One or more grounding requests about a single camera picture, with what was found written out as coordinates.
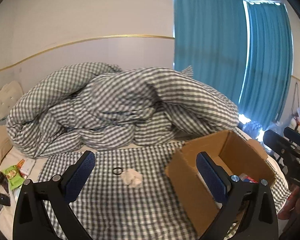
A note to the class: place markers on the pack of water bottles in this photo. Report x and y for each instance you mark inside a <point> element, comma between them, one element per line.
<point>252,128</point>

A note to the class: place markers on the teal curtain right panel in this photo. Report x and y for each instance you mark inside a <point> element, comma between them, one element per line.
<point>269,62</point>

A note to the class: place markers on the cream tufted headboard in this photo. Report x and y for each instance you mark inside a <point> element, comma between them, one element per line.
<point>9,95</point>

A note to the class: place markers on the floss pick plastic jar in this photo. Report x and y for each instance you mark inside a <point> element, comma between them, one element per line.
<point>245,178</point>

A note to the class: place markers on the gingham checked duvet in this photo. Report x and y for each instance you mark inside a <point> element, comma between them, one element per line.
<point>103,107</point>

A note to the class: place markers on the crumpled white tissue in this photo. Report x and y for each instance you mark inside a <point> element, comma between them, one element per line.
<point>131,178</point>

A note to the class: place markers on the person's right hand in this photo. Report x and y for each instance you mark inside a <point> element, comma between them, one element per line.
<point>289,217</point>

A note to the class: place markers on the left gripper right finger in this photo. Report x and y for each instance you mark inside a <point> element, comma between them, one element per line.
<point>253,202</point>

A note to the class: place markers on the teal curtain panel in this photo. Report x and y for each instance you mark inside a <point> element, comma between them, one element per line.
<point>211,37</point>
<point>269,62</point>

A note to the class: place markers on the gingham checked bed sheet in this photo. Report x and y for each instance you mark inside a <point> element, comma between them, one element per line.
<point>109,209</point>

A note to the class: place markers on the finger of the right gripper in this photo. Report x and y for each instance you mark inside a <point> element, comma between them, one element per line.
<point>277,143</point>
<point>292,135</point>

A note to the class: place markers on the brown cardboard box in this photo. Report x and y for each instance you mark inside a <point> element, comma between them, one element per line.
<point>228,150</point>

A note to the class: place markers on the teal curtain left panel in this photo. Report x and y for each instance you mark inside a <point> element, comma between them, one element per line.
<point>211,37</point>

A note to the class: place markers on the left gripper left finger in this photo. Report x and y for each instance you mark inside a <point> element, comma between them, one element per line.
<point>31,220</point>

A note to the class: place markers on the white card packet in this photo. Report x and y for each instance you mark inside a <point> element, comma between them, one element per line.
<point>26,166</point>

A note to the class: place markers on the green snack bag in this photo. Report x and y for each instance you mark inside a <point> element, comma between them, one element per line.
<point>14,177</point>

